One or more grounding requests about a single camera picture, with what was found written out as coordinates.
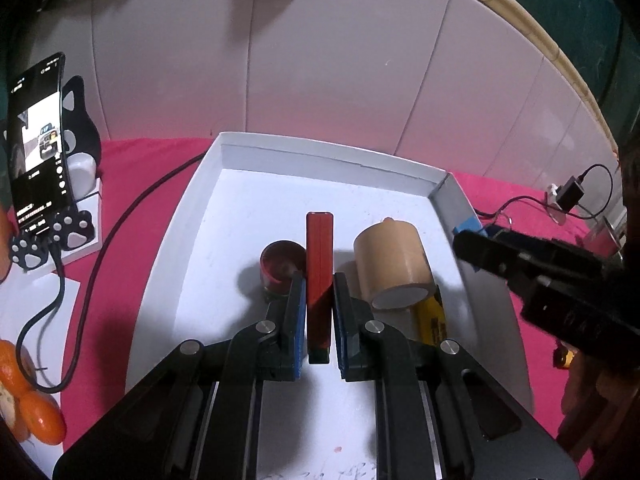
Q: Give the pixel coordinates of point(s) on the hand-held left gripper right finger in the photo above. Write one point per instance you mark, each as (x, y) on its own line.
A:
(341, 330)

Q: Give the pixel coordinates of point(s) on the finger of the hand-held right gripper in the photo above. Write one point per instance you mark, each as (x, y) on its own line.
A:
(467, 225)
(500, 255)

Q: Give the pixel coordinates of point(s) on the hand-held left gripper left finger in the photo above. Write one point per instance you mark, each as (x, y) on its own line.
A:
(298, 325)

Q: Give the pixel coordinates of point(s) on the red rectangular lighter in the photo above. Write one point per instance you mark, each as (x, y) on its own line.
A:
(319, 260)

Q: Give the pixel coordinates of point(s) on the white cardboard tray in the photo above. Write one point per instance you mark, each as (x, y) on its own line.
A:
(250, 210)

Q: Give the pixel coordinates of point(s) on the person's right hand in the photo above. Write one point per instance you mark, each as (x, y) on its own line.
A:
(600, 410)

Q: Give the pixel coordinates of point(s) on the dark red small jar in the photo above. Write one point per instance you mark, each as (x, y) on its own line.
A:
(280, 260)

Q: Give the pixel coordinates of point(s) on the stainless steel mug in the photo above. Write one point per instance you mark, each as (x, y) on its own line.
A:
(602, 237)

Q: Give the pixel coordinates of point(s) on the brown tape roll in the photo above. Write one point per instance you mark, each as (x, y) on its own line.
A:
(390, 255)

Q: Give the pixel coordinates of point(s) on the black charger block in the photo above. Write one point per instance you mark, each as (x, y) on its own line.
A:
(570, 194)

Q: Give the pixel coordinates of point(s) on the pink patterned towel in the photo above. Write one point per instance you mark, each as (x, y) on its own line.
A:
(130, 160)

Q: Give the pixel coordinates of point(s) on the white paper sheet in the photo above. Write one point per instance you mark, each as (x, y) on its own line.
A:
(45, 310)

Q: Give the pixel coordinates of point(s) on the orange tangerine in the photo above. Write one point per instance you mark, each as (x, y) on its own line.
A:
(12, 367)
(44, 417)

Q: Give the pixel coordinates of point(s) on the black white cat phone stand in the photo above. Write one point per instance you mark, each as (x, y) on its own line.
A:
(80, 125)

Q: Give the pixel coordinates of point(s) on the peeled tangerine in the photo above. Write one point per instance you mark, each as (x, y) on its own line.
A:
(7, 407)

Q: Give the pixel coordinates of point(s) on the black smartphone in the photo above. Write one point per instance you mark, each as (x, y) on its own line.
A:
(40, 135)

